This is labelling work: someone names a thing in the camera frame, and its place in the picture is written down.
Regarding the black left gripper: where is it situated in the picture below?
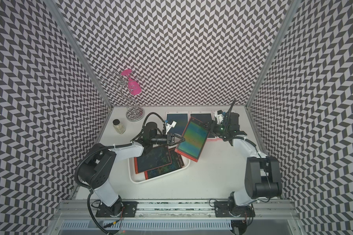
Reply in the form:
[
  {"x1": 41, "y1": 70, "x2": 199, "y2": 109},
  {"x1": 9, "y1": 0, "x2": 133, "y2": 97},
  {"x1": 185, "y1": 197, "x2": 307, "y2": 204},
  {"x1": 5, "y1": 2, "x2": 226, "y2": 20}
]
[{"x1": 140, "y1": 132, "x2": 174, "y2": 145}]

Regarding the red writing tablet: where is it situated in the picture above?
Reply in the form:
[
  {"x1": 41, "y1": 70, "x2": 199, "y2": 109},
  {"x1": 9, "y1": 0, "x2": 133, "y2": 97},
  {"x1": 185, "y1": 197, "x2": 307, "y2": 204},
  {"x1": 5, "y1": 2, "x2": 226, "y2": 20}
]
[
  {"x1": 134, "y1": 146, "x2": 172, "y2": 174},
  {"x1": 145, "y1": 148, "x2": 185, "y2": 180},
  {"x1": 175, "y1": 117, "x2": 210, "y2": 162}
]

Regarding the white plastic storage box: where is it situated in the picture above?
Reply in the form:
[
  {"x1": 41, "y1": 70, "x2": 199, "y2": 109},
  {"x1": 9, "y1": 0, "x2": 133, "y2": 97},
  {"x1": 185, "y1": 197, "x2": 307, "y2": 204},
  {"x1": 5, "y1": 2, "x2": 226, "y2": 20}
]
[{"x1": 127, "y1": 156, "x2": 191, "y2": 184}]

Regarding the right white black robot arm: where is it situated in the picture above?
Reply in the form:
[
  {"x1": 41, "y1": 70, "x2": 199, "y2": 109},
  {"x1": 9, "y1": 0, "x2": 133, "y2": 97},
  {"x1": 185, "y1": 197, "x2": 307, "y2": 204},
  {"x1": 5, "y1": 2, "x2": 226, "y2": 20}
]
[{"x1": 211, "y1": 110, "x2": 282, "y2": 217}]

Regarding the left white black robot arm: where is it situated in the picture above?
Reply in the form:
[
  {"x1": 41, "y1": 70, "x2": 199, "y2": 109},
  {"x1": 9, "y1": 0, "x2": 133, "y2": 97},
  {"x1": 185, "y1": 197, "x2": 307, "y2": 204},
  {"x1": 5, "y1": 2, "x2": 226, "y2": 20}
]
[{"x1": 75, "y1": 121, "x2": 184, "y2": 217}]

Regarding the glass spice jar black lid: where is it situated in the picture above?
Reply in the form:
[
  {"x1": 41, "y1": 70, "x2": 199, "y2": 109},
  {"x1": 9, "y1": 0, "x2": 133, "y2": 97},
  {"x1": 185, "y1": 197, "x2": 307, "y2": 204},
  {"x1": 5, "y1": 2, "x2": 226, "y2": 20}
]
[{"x1": 112, "y1": 119, "x2": 126, "y2": 134}]

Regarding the chrome wire jewelry stand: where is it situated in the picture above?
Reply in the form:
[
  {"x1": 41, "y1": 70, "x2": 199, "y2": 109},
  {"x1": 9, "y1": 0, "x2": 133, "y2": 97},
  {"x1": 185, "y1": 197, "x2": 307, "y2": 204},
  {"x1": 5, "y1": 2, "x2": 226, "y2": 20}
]
[{"x1": 101, "y1": 71, "x2": 145, "y2": 122}]

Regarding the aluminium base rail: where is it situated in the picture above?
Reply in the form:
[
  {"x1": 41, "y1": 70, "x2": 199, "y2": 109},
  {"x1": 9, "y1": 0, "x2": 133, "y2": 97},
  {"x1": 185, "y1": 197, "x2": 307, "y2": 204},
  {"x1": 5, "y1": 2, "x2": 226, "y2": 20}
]
[{"x1": 51, "y1": 199, "x2": 301, "y2": 221}]

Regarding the aluminium corner post right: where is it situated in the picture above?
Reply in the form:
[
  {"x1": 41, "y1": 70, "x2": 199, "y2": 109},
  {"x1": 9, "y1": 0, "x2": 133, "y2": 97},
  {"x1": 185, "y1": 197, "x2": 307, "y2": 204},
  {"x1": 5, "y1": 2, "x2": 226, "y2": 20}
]
[{"x1": 245, "y1": 0, "x2": 302, "y2": 110}]

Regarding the aluminium corner post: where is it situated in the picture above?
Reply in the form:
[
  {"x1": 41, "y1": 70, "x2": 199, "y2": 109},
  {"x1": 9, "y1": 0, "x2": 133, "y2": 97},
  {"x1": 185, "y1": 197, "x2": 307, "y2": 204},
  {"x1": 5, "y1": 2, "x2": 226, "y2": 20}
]
[
  {"x1": 43, "y1": 0, "x2": 113, "y2": 109},
  {"x1": 245, "y1": 0, "x2": 302, "y2": 110}
]

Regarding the aluminium corner post left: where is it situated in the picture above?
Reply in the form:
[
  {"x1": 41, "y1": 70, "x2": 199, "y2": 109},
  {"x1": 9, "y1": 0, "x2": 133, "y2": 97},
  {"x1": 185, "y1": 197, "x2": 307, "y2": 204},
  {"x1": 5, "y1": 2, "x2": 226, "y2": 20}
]
[{"x1": 43, "y1": 0, "x2": 113, "y2": 109}]

